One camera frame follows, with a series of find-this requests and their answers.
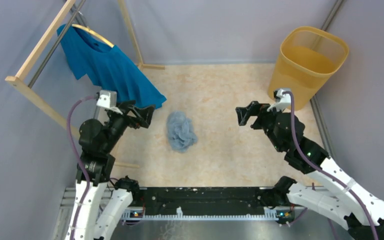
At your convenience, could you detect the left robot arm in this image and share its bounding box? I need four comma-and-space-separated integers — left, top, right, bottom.
65, 100, 156, 240

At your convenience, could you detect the wooden clothes rack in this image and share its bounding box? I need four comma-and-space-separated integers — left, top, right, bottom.
5, 0, 166, 170

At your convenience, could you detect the wooden clothes hanger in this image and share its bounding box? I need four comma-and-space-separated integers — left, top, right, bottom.
71, 23, 114, 48

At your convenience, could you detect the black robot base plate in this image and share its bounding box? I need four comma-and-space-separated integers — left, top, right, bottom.
130, 187, 281, 216

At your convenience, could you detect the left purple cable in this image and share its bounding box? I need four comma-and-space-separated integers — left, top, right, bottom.
66, 95, 97, 240

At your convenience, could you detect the yellow mesh trash bin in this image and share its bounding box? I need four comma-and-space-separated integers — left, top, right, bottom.
267, 26, 350, 110

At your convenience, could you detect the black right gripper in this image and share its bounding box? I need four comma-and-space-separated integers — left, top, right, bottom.
235, 101, 285, 153

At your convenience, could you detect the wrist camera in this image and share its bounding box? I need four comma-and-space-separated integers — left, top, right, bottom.
96, 89, 117, 109
267, 88, 292, 112

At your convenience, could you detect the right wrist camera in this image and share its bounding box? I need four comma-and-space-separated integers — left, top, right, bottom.
267, 88, 292, 112

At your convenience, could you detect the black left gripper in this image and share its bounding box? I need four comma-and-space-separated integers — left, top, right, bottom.
102, 99, 156, 152

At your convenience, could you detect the aluminium frame rail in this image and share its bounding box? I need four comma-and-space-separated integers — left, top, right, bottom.
59, 187, 315, 222

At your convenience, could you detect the blue t-shirt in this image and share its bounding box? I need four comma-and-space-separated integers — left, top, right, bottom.
60, 26, 167, 109

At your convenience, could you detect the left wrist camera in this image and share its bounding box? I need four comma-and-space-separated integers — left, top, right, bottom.
96, 89, 117, 109

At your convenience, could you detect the light blue trash bag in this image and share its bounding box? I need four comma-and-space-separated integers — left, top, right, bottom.
166, 111, 198, 153

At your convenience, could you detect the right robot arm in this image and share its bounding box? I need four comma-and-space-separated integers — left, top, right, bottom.
235, 101, 384, 240

